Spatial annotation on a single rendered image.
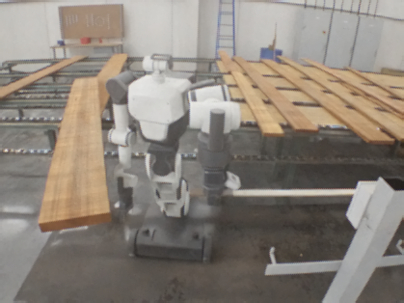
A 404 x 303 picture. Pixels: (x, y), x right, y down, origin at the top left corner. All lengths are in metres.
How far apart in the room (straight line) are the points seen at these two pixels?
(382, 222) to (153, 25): 7.77
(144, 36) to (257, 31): 3.19
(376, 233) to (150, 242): 1.52
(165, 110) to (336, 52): 7.50
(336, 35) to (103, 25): 6.32
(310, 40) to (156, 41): 4.23
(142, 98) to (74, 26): 7.34
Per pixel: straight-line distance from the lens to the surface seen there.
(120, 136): 1.43
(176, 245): 1.93
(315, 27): 8.07
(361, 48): 8.77
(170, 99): 1.16
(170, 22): 8.07
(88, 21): 8.33
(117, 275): 2.05
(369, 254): 0.78
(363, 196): 0.75
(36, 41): 9.30
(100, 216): 1.10
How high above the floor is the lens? 1.60
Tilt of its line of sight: 27 degrees down
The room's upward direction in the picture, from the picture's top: 3 degrees clockwise
